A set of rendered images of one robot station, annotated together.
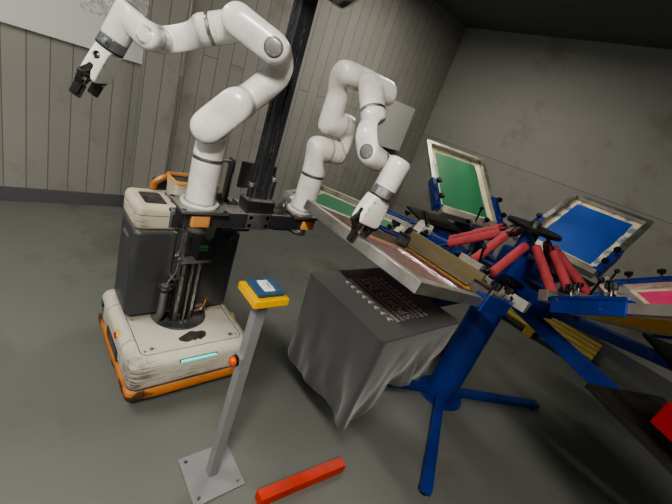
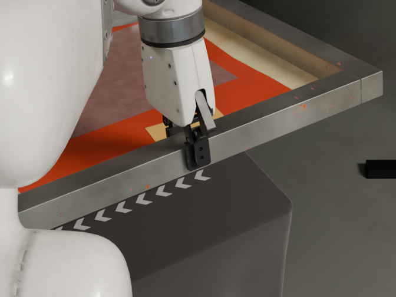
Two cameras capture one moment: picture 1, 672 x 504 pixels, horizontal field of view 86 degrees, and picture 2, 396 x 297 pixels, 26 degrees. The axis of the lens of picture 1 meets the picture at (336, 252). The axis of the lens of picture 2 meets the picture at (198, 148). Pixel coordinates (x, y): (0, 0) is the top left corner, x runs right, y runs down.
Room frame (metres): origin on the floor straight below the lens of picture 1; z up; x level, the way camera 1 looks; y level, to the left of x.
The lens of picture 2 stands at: (0.90, 0.71, 1.92)
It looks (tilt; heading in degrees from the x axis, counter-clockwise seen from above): 42 degrees down; 285
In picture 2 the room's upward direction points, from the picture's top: straight up
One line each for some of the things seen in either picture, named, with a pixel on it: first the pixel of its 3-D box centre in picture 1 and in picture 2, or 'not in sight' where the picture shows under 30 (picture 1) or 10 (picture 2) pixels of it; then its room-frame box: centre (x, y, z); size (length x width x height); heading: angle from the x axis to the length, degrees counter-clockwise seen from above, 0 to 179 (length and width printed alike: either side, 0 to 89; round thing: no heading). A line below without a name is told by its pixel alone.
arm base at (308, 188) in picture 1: (305, 192); not in sight; (1.47, 0.21, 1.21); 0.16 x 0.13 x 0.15; 48
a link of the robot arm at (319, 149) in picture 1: (320, 157); not in sight; (1.46, 0.19, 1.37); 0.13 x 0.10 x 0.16; 131
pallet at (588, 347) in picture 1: (539, 324); not in sight; (3.92, -2.53, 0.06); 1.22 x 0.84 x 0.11; 48
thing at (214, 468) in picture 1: (234, 392); not in sight; (1.06, 0.18, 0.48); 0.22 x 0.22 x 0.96; 46
